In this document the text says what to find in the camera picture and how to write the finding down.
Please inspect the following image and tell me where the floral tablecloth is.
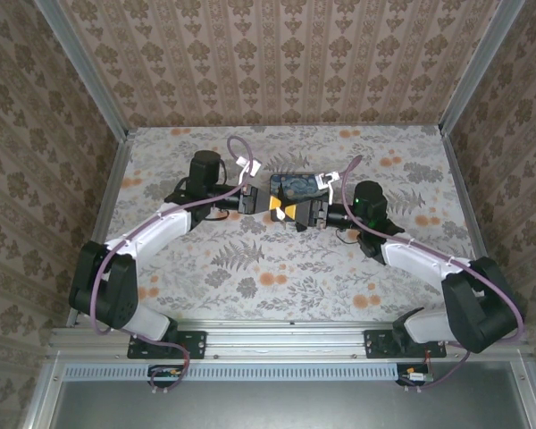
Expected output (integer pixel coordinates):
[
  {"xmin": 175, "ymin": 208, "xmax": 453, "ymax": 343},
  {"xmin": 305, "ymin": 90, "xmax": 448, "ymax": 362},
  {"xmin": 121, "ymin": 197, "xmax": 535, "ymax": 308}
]
[{"xmin": 82, "ymin": 124, "xmax": 483, "ymax": 324}]

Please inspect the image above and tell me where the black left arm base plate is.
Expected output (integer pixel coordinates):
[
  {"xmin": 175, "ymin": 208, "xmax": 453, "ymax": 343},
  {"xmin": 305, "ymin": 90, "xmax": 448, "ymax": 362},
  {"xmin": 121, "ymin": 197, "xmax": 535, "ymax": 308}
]
[{"xmin": 126, "ymin": 329, "xmax": 207, "ymax": 361}]

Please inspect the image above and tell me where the starry night painted box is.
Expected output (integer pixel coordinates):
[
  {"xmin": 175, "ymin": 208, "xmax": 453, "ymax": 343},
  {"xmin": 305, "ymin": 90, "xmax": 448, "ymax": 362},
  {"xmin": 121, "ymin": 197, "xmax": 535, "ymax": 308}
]
[{"xmin": 269, "ymin": 172, "xmax": 330, "ymax": 203}]

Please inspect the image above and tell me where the thin black right gripper cable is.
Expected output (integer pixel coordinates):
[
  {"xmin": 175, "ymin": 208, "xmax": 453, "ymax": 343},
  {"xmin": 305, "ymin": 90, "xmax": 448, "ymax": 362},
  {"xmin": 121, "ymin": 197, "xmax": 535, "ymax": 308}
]
[{"xmin": 336, "ymin": 226, "xmax": 363, "ymax": 246}]

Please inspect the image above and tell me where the aluminium front rail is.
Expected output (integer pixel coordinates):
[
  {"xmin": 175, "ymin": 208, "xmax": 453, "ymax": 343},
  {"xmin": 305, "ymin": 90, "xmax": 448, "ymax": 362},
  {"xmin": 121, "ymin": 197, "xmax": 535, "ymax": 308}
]
[{"xmin": 46, "ymin": 319, "xmax": 535, "ymax": 358}]

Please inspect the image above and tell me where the aluminium frame post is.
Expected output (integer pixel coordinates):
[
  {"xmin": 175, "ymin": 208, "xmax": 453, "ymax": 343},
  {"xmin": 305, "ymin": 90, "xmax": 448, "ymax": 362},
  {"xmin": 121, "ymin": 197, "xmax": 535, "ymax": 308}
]
[
  {"xmin": 33, "ymin": 0, "xmax": 131, "ymax": 140},
  {"xmin": 438, "ymin": 0, "xmax": 526, "ymax": 135}
]

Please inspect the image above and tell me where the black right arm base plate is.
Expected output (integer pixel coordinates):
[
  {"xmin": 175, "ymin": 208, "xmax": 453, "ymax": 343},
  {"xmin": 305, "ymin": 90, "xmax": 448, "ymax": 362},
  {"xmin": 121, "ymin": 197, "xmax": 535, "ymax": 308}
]
[{"xmin": 364, "ymin": 329, "xmax": 448, "ymax": 360}]

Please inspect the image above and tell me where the aluminium side rail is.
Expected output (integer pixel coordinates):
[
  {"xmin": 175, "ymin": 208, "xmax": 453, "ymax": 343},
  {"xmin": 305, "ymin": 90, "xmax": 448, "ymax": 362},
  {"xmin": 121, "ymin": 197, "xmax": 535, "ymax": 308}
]
[{"xmin": 65, "ymin": 129, "xmax": 138, "ymax": 330}]

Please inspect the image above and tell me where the grey slotted cable duct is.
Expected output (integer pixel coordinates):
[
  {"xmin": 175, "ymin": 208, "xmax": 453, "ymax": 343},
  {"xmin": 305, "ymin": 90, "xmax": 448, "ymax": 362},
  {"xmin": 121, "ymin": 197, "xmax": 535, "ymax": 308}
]
[{"xmin": 63, "ymin": 362, "xmax": 403, "ymax": 382}]

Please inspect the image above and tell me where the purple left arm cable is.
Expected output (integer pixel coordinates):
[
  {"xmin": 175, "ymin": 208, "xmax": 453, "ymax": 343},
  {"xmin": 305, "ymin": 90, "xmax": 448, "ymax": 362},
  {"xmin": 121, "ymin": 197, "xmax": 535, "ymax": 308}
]
[{"xmin": 88, "ymin": 135, "xmax": 255, "ymax": 395}]

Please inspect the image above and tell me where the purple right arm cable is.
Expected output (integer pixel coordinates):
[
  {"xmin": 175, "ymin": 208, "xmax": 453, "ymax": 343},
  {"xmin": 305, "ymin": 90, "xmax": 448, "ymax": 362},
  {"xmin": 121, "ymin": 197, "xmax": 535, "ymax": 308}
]
[{"xmin": 341, "ymin": 155, "xmax": 527, "ymax": 394}]

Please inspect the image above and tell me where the small electronics board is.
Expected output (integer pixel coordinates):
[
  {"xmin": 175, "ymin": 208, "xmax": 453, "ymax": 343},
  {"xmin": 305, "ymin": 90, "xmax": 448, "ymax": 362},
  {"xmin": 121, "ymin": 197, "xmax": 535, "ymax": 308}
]
[
  {"xmin": 147, "ymin": 364, "xmax": 183, "ymax": 389},
  {"xmin": 396, "ymin": 362, "xmax": 433, "ymax": 386}
]

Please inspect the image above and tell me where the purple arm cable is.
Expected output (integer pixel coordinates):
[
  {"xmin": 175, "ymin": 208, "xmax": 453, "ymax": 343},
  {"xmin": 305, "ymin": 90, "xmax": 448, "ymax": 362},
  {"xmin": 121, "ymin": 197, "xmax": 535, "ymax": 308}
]
[
  {"xmin": 88, "ymin": 135, "xmax": 255, "ymax": 395},
  {"xmin": 341, "ymin": 155, "xmax": 527, "ymax": 394}
]

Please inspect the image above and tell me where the grey metal panel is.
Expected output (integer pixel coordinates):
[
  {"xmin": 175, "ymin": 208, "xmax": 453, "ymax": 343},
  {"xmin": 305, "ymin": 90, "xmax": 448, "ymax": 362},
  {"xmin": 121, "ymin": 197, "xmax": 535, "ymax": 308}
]
[{"xmin": 21, "ymin": 357, "xmax": 536, "ymax": 429}]

